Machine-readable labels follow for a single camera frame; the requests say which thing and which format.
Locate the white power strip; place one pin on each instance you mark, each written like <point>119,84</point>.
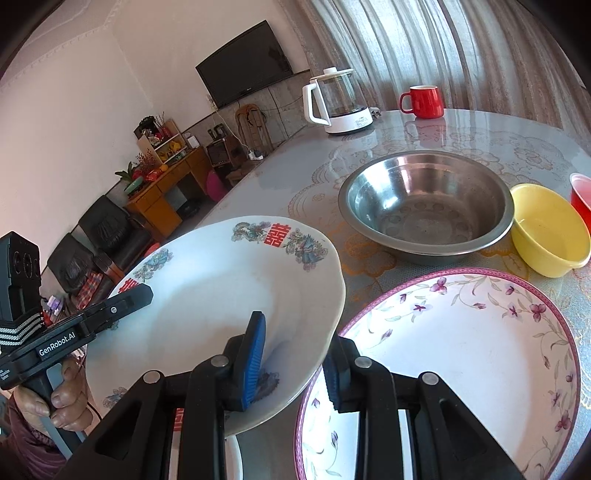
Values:
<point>255,155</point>

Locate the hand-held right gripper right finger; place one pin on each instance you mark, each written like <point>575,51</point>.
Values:
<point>334,383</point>

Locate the person's left forearm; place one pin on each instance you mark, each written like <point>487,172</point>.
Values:
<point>23,438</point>

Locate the stainless steel bowl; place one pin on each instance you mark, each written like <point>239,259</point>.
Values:
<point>415,203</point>

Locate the pink-rimmed floral plate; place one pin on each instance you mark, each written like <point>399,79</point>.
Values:
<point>461,332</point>

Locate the red mug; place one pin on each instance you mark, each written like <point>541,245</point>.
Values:
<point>427,104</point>

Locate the wooden shrine cabinet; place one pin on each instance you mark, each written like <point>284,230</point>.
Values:
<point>159,138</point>

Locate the black wall television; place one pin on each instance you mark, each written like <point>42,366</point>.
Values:
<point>244,64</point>

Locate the beige curtain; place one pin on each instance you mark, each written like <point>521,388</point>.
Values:
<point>438,41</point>

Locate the red wrapped item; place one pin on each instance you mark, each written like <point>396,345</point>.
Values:
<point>153,174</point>

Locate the green fruit tray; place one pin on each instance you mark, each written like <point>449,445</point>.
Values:
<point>136,187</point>

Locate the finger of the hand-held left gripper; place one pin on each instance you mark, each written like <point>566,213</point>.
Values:
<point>129,297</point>

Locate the wooden chair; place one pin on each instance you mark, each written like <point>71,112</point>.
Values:
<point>251,109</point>

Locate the plaid cloth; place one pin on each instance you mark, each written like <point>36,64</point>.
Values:
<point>90,288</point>

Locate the small red cup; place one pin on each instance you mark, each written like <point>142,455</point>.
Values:
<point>582,198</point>

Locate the black speaker box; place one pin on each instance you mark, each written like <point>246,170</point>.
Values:
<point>219,154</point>

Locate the pink bag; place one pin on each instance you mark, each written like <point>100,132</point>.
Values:
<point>214,187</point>

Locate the orange wooden desk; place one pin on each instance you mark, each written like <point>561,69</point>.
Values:
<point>157,194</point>

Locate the person's left hand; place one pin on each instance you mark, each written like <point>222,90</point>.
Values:
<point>71,401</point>

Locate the white glass kettle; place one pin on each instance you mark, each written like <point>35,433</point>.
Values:
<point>344,117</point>

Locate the yellow bowl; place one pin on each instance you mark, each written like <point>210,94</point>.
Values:
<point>545,235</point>

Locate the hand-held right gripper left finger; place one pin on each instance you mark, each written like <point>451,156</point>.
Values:
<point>254,364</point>

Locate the black leather sofa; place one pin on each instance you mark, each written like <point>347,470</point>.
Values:
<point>111,226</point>

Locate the white box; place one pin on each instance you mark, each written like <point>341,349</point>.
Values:
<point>191,141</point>

